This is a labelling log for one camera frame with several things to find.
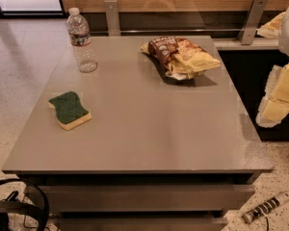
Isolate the lower grey drawer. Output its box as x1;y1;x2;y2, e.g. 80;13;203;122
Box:
56;218;227;231

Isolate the clear plastic water bottle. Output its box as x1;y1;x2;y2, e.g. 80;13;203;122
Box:
66;8;97;73

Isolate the left metal rail bracket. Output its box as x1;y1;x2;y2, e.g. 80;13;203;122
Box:
104;0;121;37

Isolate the grey drawer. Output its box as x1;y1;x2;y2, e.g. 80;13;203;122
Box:
41;185;254;212
56;218;227;231

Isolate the brown chip bag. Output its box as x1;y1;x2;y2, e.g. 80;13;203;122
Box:
141;37;222;81

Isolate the horizontal metal rail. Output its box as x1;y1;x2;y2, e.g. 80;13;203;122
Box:
90;28;261;36

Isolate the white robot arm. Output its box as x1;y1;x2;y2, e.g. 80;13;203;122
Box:
256;7;289;128

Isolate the black power cable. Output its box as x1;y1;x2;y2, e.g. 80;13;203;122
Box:
258;209;271;231

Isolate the metal rail bracket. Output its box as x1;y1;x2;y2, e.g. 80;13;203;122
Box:
104;0;121;37
238;0;268;45

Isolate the right metal rail bracket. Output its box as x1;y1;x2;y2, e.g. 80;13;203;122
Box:
238;0;268;45

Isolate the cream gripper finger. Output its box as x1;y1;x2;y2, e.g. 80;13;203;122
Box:
264;63;289;107
255;96;289;128

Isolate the black chair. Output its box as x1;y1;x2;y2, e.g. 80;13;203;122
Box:
0;178;49;231

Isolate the green yellow sponge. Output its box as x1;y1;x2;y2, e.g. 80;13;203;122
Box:
48;91;92;131

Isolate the upper grey drawer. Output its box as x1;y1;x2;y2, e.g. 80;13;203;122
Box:
41;185;254;212

